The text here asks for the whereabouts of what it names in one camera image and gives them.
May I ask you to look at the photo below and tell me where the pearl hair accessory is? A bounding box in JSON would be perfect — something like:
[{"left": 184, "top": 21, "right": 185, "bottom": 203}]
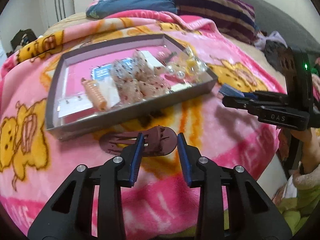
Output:
[{"left": 164, "top": 46, "right": 208, "bottom": 83}]

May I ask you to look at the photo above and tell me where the maroon hair clip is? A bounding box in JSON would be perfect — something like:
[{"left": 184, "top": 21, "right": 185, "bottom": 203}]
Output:
[{"left": 99, "top": 126, "right": 177, "bottom": 157}]

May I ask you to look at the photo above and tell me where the spotted fabric scrunchie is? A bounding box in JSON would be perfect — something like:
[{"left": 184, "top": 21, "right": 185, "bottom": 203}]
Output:
[{"left": 110, "top": 50, "right": 171, "bottom": 105}]

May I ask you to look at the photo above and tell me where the earring card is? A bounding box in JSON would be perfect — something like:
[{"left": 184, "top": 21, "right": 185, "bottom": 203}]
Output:
[{"left": 57, "top": 94, "right": 93, "bottom": 118}]

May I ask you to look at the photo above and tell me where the white small packet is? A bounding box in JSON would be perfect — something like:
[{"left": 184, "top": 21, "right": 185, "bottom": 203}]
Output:
[{"left": 98, "top": 76, "right": 120, "bottom": 109}]

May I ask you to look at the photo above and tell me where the beige spiral hair tie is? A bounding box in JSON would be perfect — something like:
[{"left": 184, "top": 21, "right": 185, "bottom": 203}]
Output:
[{"left": 81, "top": 77, "right": 108, "bottom": 112}]

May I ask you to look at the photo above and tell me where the person's right hand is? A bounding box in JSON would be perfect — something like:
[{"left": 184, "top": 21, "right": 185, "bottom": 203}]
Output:
[{"left": 291, "top": 128, "right": 320, "bottom": 174}]

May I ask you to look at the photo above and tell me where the pile of dark clothes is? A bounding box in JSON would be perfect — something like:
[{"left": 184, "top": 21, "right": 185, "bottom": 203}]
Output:
[{"left": 254, "top": 31, "right": 287, "bottom": 73}]

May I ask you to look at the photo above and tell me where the pink bear fleece blanket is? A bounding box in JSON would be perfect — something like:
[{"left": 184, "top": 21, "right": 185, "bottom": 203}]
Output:
[{"left": 1, "top": 12, "right": 284, "bottom": 233}]

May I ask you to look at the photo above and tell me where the purple striped blanket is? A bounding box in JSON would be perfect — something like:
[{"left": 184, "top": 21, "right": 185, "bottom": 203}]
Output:
[{"left": 174, "top": 0, "right": 255, "bottom": 44}]

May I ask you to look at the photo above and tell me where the grey headboard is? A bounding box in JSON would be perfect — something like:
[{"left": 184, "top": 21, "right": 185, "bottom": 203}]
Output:
[{"left": 242, "top": 0, "right": 319, "bottom": 54}]

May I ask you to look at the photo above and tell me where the shallow grey cardboard box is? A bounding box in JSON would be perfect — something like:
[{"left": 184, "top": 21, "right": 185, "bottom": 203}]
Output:
[{"left": 46, "top": 34, "right": 217, "bottom": 140}]

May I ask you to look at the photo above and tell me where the blue floral quilt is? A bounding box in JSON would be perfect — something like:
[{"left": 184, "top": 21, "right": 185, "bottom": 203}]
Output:
[{"left": 86, "top": 0, "right": 177, "bottom": 19}]

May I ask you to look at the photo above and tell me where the black bag on floor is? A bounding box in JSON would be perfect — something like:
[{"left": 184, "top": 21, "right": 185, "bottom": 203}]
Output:
[{"left": 10, "top": 29, "right": 37, "bottom": 50}]

